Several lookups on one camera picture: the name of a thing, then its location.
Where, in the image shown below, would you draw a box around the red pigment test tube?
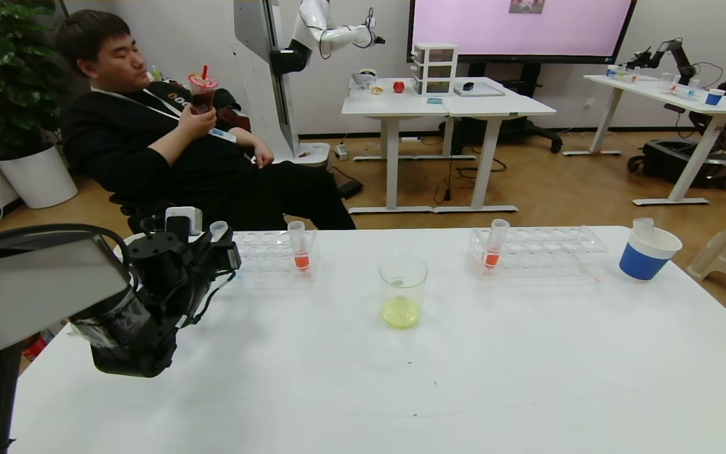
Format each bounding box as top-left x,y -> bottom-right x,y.
287,220 -> 311,272
483,218 -> 510,271

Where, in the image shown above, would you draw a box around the clear glass beaker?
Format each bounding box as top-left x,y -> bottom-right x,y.
379,253 -> 429,330

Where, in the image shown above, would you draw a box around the clear acrylic test tube rack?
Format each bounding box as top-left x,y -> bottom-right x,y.
468,225 -> 609,280
231,229 -> 320,283

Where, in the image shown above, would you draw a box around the white standing desk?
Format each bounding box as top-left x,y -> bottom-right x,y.
434,77 -> 556,214
342,77 -> 452,214

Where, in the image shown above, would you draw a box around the black red bag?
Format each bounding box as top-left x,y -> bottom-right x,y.
215,88 -> 251,130

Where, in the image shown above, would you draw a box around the white drawer organizer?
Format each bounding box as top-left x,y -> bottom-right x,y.
412,43 -> 459,97

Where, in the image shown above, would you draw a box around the grey tray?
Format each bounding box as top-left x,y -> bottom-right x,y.
453,82 -> 506,98

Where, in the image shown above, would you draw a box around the black display stand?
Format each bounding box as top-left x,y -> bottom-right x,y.
442,62 -> 563,155

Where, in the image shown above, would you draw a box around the plastic drink cup with straw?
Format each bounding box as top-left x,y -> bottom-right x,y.
188,65 -> 219,115

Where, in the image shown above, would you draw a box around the white humanoid robot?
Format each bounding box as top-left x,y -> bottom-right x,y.
233,0 -> 386,168

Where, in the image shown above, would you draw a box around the seated man in black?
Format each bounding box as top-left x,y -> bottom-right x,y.
54,9 -> 357,231

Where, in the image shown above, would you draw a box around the black mobile robot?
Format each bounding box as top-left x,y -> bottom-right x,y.
628,22 -> 726,190

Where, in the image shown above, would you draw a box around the long white desk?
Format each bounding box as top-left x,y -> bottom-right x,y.
563,74 -> 726,207

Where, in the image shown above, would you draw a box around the white plant pot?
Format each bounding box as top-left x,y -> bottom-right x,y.
0,142 -> 78,209

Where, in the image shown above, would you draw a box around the red shopping bag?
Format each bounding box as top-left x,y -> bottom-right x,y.
21,328 -> 67,361

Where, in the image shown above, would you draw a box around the green potted plant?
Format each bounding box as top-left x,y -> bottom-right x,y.
0,0 -> 71,160

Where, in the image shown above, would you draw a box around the black floor cables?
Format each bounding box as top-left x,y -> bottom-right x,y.
432,158 -> 509,204

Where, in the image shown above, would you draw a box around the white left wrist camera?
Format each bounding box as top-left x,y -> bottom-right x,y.
164,206 -> 203,236

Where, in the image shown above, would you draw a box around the large wall display screen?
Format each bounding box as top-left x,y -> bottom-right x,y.
407,0 -> 638,65

